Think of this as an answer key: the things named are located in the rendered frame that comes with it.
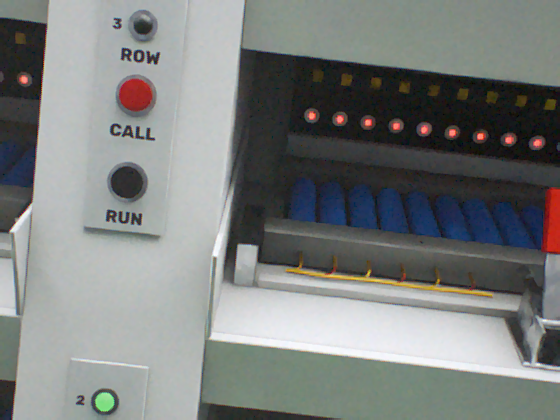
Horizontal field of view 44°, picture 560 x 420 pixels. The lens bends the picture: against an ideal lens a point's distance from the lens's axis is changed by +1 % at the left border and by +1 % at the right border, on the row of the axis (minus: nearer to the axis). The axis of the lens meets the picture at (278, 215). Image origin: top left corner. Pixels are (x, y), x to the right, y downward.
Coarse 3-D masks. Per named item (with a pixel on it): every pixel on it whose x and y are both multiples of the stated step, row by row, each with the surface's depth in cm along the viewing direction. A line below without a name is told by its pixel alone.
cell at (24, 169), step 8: (32, 152) 48; (24, 160) 47; (32, 160) 47; (16, 168) 46; (24, 168) 46; (32, 168) 46; (8, 176) 44; (16, 176) 45; (24, 176) 45; (32, 176) 46; (8, 184) 44; (16, 184) 44; (24, 184) 45; (32, 184) 46
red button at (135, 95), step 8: (128, 80) 34; (136, 80) 34; (120, 88) 34; (128, 88) 34; (136, 88) 34; (144, 88) 34; (120, 96) 34; (128, 96) 34; (136, 96) 34; (144, 96) 34; (128, 104) 34; (136, 104) 34; (144, 104) 34
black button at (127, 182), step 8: (120, 168) 34; (128, 168) 34; (112, 176) 34; (120, 176) 34; (128, 176) 34; (136, 176) 34; (112, 184) 34; (120, 184) 34; (128, 184) 34; (136, 184) 34; (120, 192) 34; (128, 192) 34; (136, 192) 34
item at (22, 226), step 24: (0, 96) 51; (24, 120) 51; (24, 216) 35; (0, 240) 42; (24, 240) 35; (0, 264) 39; (24, 264) 35; (0, 288) 37; (24, 288) 35; (0, 312) 36; (0, 336) 36; (0, 360) 37
